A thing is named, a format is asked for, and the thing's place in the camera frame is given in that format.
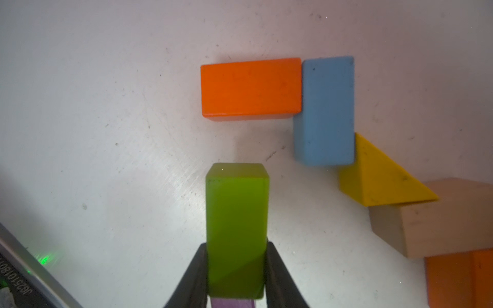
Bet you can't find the natural wood block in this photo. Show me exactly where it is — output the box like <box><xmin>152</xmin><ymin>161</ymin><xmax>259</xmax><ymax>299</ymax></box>
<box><xmin>369</xmin><ymin>178</ymin><xmax>492</xmax><ymax>258</ymax></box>

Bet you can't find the green block bottom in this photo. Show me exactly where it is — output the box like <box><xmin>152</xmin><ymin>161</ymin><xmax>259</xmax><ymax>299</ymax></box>
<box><xmin>205</xmin><ymin>163</ymin><xmax>270</xmax><ymax>300</ymax></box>

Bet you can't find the orange block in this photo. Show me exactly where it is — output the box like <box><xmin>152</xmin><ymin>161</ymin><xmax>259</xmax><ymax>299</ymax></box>
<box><xmin>425</xmin><ymin>249</ymin><xmax>492</xmax><ymax>307</ymax></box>
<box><xmin>200</xmin><ymin>58</ymin><xmax>302</xmax><ymax>121</ymax></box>

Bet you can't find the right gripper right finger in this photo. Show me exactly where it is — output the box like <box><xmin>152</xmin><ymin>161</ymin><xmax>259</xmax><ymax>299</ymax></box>
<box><xmin>264</xmin><ymin>241</ymin><xmax>309</xmax><ymax>308</ymax></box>

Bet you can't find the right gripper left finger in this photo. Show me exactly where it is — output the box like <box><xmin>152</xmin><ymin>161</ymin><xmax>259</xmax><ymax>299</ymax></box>
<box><xmin>164</xmin><ymin>243</ymin><xmax>208</xmax><ymax>308</ymax></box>

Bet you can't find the light blue long block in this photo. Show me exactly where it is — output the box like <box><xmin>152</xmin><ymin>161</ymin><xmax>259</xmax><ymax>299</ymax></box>
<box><xmin>293</xmin><ymin>56</ymin><xmax>355</xmax><ymax>166</ymax></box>

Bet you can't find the purple cube block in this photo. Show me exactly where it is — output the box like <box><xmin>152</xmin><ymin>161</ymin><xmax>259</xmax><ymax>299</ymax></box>
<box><xmin>211</xmin><ymin>298</ymin><xmax>255</xmax><ymax>308</ymax></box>

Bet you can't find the yellow triangle block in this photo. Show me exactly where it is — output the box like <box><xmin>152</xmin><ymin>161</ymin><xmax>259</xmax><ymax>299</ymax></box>
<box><xmin>338</xmin><ymin>133</ymin><xmax>439</xmax><ymax>207</ymax></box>

